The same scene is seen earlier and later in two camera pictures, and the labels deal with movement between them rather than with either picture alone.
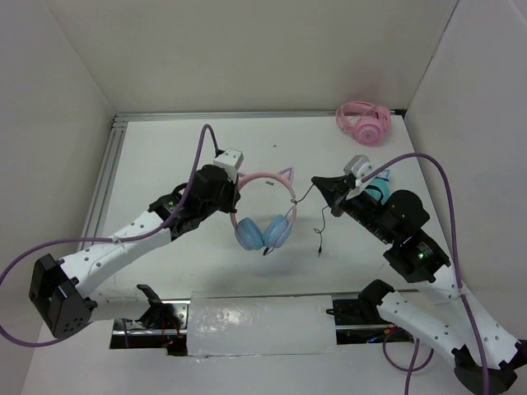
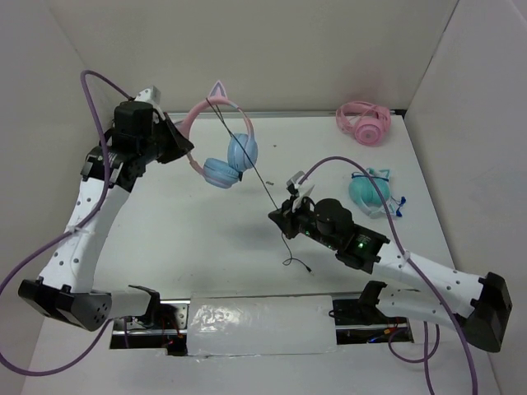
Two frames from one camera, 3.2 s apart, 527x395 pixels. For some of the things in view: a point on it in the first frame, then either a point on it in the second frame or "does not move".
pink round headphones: x=367 y=122 does not move
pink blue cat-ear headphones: x=249 y=233 -> x=243 y=147
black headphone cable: x=323 y=217 -> x=286 y=262
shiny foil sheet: x=236 y=326 does not move
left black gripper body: x=226 y=202 -> x=156 y=146
